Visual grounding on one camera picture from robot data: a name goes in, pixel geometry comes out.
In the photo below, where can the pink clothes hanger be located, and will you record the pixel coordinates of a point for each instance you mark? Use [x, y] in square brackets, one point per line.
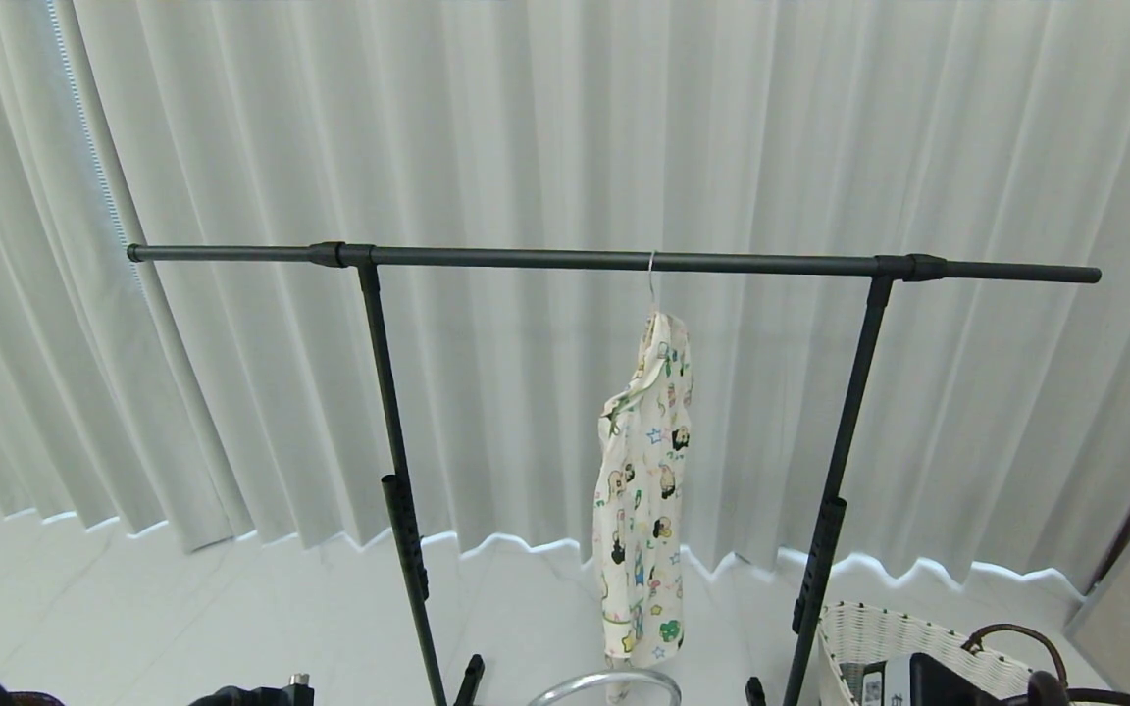
[652, 284]
[604, 675]

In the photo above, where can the cream printed garment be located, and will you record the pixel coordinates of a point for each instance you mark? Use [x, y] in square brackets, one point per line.
[643, 490]

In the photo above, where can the black clothes rack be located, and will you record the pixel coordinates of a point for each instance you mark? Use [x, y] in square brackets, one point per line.
[624, 261]

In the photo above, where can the white laundry basket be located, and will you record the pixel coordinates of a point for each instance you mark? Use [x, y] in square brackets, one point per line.
[879, 628]

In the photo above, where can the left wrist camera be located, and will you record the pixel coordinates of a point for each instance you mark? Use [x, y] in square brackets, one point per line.
[251, 696]

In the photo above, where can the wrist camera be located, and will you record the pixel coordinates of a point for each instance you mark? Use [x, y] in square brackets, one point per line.
[938, 686]
[251, 696]

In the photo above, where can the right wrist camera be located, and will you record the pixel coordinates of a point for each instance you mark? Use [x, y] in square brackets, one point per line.
[938, 686]

